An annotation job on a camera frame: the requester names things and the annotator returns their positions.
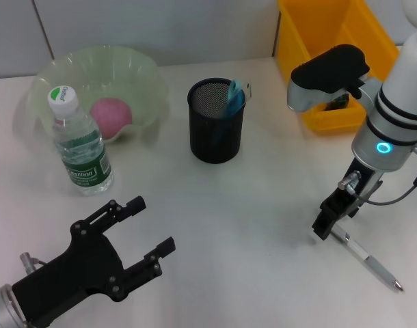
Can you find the left gripper cable with connector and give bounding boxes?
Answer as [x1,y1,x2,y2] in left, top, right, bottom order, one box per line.
[19,251,47,274]

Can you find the green glass fruit bowl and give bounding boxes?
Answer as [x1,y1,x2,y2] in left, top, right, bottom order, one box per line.
[25,44,171,144]

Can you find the pink peach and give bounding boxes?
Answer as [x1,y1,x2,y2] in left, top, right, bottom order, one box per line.
[89,98,133,141]

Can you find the blue plastic scissors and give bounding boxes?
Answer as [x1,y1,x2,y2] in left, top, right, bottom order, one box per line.
[215,79,247,148]

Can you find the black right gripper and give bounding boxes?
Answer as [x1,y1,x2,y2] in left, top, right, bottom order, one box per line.
[312,159,384,242]

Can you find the gripper cable with connector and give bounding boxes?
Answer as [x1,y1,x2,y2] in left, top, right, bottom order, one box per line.
[19,251,47,274]
[337,143,417,206]

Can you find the right gripper cable with connector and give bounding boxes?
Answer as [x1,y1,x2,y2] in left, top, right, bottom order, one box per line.
[337,143,417,206]

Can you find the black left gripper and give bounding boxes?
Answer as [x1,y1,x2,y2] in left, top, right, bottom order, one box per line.
[11,195,176,326]

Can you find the clear green-label water bottle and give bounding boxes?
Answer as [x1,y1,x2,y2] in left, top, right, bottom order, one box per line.
[47,85,115,197]

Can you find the black mesh pen holder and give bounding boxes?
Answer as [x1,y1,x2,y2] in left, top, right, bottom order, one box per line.
[187,78,247,165]

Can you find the yellow plastic bin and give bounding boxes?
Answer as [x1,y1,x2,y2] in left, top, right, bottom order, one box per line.
[275,0,401,136]

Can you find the white ballpoint pen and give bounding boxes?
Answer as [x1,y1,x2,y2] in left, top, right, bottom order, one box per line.
[330,223,405,292]

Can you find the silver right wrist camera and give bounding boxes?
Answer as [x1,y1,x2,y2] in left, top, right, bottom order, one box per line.
[286,44,371,114]

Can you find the green plastic wrapper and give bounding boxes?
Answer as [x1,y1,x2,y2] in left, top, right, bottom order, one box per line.
[325,93,350,111]

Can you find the clear plastic ruler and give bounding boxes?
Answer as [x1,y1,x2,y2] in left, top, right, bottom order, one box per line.
[241,79,255,103]

